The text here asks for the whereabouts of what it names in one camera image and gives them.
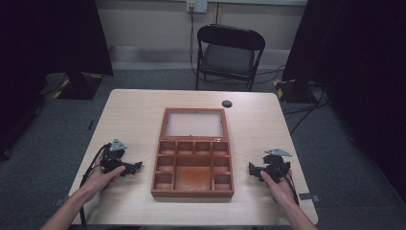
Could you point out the white wall outlet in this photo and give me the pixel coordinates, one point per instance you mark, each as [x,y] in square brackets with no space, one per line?
[197,5]

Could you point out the black stand base striped tape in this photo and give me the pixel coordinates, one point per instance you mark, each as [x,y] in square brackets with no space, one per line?
[293,91]
[81,86]

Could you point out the person's left hand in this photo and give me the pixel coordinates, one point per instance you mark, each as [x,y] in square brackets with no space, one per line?
[95,180]

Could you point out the person's right hand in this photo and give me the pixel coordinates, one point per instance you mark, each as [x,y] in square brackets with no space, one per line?
[281,191]

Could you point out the grey tape strip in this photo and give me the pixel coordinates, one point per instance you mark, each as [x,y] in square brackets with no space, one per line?
[309,196]

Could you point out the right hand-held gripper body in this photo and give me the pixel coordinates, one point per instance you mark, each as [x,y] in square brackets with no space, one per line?
[276,166]

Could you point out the black round table grommet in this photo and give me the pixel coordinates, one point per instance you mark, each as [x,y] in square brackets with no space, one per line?
[227,103]

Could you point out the dark curtain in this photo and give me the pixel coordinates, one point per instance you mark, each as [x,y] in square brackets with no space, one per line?
[360,64]

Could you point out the wooden compartment box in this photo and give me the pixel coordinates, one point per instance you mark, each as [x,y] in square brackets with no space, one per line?
[193,179]

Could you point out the black folding chair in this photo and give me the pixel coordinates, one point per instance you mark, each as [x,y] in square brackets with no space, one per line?
[228,57]

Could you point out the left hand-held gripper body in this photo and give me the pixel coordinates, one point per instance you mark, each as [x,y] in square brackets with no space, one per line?
[112,158]

